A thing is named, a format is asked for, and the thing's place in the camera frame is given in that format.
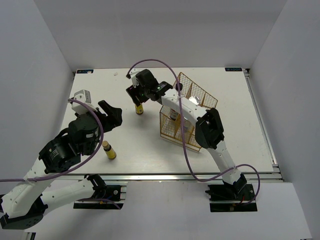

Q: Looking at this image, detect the small brown bottle yellow label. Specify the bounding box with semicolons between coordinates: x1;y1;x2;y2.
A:
134;104;144;115

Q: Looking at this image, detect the dark sauce bottle red label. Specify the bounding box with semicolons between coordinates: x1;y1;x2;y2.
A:
169;82;185;122

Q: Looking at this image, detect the white jar silver lid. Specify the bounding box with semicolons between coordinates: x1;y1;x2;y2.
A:
183;117;194;134
188;96;201;106

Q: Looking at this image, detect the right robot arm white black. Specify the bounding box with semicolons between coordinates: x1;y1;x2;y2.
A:
126;69;247;200

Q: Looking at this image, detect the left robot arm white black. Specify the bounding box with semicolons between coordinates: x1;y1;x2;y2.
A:
0;98;123;230

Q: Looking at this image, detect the small yellow bottle cork cap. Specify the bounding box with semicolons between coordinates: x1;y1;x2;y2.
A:
101;140;117;160

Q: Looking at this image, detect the blue corner sticker left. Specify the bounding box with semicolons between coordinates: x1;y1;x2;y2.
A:
76;69;94;74

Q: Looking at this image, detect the blue corner sticker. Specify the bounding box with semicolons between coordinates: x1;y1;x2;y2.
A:
224;67;243;72
76;69;94;74

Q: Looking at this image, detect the blue corner sticker right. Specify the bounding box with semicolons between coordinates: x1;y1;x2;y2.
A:
224;67;243;72

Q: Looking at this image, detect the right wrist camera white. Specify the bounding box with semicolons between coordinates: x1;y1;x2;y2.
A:
126;68;140;88

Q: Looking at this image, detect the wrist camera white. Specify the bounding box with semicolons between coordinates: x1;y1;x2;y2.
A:
71;89;97;115
126;68;140;88

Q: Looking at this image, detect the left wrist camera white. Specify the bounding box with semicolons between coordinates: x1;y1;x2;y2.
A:
71;89;97;115

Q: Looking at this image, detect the gold wire mesh organizer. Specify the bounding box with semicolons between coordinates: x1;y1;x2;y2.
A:
159;72;218;152

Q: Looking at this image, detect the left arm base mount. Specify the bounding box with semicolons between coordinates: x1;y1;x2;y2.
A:
73;174;126;210

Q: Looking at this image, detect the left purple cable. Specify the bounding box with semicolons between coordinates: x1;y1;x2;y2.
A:
0;97;123;210

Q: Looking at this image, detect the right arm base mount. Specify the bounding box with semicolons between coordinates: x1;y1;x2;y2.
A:
204;184;258;213

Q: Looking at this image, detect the aluminium table rail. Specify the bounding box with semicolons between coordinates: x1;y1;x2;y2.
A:
57;172;283;182

